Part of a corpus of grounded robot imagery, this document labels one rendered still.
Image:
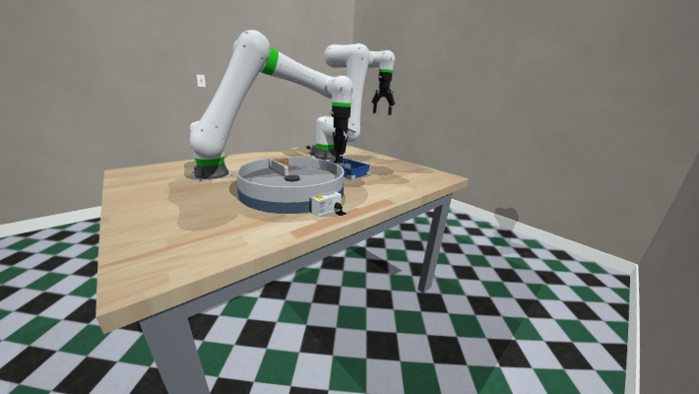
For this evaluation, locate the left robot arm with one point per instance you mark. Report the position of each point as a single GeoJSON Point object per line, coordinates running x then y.
{"type": "Point", "coordinates": [356, 58]}

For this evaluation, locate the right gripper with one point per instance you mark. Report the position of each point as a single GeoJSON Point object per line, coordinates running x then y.
{"type": "Point", "coordinates": [340, 142]}

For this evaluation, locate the blue open crate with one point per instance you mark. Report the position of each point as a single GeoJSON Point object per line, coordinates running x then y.
{"type": "Point", "coordinates": [358, 169]}

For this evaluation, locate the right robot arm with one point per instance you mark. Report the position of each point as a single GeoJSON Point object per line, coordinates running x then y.
{"type": "Point", "coordinates": [250, 54]}

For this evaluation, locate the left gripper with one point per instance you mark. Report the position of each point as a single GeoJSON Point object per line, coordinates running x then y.
{"type": "Point", "coordinates": [383, 92]}

